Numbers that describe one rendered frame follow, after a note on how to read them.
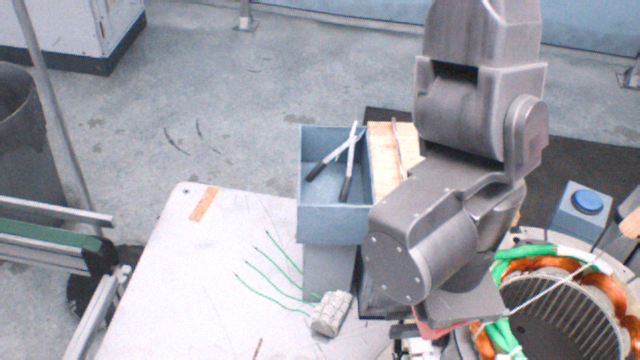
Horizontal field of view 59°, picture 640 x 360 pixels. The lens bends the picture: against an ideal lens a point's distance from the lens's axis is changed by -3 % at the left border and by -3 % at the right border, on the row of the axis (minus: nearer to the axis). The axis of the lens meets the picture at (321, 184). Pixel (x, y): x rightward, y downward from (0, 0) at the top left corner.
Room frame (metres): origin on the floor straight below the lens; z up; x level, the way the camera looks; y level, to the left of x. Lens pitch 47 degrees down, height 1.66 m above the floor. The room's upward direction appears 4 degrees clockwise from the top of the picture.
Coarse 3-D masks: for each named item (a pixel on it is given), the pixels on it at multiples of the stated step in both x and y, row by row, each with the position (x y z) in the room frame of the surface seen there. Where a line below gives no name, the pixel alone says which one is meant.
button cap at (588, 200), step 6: (582, 192) 0.60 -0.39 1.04; (588, 192) 0.60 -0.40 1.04; (594, 192) 0.60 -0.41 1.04; (576, 198) 0.59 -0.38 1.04; (582, 198) 0.59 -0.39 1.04; (588, 198) 0.59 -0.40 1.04; (594, 198) 0.59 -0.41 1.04; (600, 198) 0.59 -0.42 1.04; (582, 204) 0.58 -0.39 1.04; (588, 204) 0.58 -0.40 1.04; (594, 204) 0.58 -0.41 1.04; (600, 204) 0.58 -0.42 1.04; (588, 210) 0.57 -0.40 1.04; (594, 210) 0.57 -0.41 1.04
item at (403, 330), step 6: (396, 324) 0.28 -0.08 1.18; (402, 324) 0.28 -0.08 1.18; (408, 324) 0.28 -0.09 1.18; (414, 324) 0.28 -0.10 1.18; (390, 330) 0.28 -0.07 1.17; (396, 330) 0.27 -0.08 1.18; (402, 330) 0.27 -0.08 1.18; (408, 330) 0.27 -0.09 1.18; (414, 330) 0.28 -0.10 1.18; (390, 336) 0.27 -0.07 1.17; (396, 336) 0.27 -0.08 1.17; (402, 336) 0.27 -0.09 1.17; (408, 336) 0.27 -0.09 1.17; (414, 336) 0.28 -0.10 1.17; (420, 336) 0.28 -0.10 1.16
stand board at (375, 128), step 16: (368, 128) 0.69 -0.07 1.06; (384, 128) 0.69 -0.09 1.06; (400, 128) 0.69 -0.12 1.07; (384, 144) 0.65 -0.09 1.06; (400, 144) 0.65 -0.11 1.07; (416, 144) 0.66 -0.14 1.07; (384, 160) 0.62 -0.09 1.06; (416, 160) 0.62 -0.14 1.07; (384, 176) 0.58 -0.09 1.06; (384, 192) 0.55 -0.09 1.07; (512, 224) 0.53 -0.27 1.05
